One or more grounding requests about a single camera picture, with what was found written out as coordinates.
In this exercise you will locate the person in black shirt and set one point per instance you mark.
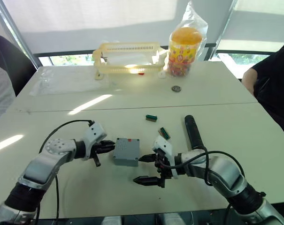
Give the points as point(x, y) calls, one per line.
point(275, 79)

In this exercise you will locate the small green connector block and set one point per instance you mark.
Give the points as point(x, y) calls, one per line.
point(151, 118)
point(164, 133)

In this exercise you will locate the clear plastic sheet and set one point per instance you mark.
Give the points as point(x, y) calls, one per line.
point(66, 80)

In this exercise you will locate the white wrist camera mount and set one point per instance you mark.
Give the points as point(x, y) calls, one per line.
point(94, 134)
point(164, 145)

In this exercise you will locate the grey plastic box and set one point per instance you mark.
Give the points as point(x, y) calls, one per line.
point(126, 152)

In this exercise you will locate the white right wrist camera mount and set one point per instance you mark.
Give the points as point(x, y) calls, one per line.
point(164, 145)

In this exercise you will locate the round metal disc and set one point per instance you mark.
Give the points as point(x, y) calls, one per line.
point(176, 88)

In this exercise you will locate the white window blind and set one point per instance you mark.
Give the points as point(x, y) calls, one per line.
point(261, 23)
point(90, 21)

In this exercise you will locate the cream slotted plastic basket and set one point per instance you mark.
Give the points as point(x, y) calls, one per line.
point(127, 57)

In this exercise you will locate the candy jar with orange lid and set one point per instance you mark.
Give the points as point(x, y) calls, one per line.
point(182, 54)

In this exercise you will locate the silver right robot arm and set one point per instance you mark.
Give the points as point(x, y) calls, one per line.
point(226, 171)

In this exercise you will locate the person in grey top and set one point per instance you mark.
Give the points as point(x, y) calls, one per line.
point(1, 89)

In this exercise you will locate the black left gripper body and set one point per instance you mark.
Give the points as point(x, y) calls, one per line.
point(99, 148)

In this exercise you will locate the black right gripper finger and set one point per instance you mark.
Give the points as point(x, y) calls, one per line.
point(146, 180)
point(147, 158)

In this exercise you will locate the black electric screwdriver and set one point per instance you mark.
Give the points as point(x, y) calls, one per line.
point(193, 133)

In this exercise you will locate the clear plastic bag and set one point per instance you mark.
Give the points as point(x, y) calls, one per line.
point(193, 16)

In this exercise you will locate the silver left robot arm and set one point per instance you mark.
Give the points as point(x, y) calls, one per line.
point(50, 159)

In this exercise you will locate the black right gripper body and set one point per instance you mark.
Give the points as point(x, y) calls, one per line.
point(161, 165)

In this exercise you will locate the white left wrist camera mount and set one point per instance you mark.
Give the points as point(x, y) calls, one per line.
point(94, 134)

